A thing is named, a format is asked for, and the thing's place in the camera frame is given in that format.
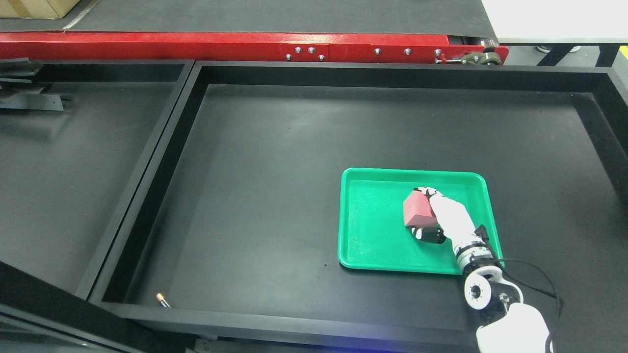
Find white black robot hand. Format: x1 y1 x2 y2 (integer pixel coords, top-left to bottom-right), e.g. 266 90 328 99
414 187 481 253

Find pink foam block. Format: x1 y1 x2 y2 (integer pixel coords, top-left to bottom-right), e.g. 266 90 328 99
402 190 437 228

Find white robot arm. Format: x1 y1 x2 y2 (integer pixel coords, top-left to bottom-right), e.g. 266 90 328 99
451 228 555 353

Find green plastic tray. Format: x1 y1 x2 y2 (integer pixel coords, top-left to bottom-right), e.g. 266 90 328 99
337 168 502 276

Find black metal shelf right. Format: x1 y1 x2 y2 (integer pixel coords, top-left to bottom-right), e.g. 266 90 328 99
90 62 627 353

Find black metal shelf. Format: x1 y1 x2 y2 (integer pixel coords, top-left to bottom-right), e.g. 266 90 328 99
0 60 193 300
90 62 627 353

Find black metal shelf left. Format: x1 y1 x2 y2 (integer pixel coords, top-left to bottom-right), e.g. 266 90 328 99
0 60 193 300

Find small battery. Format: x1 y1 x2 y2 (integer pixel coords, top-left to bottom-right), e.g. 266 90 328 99
155 293 171 308

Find cardboard box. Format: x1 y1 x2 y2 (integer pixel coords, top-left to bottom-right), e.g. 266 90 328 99
0 0 79 19

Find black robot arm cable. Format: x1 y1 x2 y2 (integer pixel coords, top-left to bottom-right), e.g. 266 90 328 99
478 225 564 353

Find red conveyor frame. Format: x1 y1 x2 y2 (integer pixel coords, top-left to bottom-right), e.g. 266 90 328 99
0 31 509 63

